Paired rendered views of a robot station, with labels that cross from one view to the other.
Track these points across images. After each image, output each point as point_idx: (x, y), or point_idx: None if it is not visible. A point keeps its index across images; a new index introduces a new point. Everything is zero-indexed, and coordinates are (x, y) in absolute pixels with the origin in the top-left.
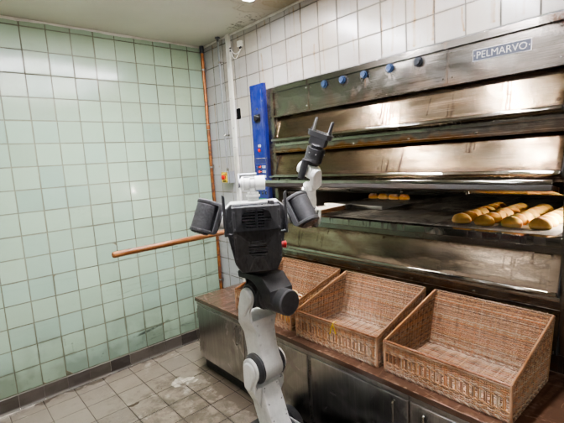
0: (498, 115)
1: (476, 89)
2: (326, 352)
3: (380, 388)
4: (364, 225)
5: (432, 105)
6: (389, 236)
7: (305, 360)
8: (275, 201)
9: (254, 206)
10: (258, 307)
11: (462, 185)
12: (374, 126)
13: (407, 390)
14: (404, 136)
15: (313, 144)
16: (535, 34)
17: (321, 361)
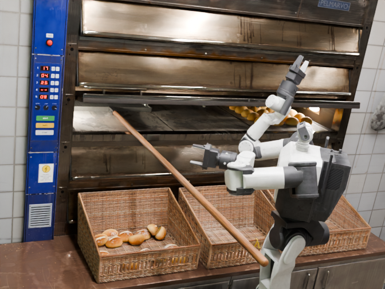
0: (332, 53)
1: (313, 27)
2: (251, 268)
3: (298, 270)
4: (204, 138)
5: (285, 32)
6: (222, 145)
7: (226, 286)
8: (326, 148)
9: (346, 159)
10: (268, 252)
11: (317, 105)
12: (237, 41)
13: (321, 261)
14: (259, 55)
15: (296, 82)
16: (352, 1)
17: (244, 278)
